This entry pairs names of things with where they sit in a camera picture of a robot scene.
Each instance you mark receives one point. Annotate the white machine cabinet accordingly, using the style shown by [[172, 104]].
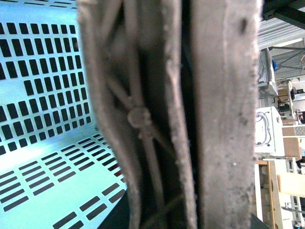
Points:
[[268, 132]]

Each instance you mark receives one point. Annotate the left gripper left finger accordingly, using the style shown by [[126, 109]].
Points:
[[132, 55]]

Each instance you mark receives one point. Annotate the light teal plastic basket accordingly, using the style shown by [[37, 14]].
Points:
[[56, 169]]

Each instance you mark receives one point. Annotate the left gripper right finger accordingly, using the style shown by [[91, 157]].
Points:
[[224, 48]]

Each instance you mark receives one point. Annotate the wooden frame rack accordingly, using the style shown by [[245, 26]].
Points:
[[277, 210]]

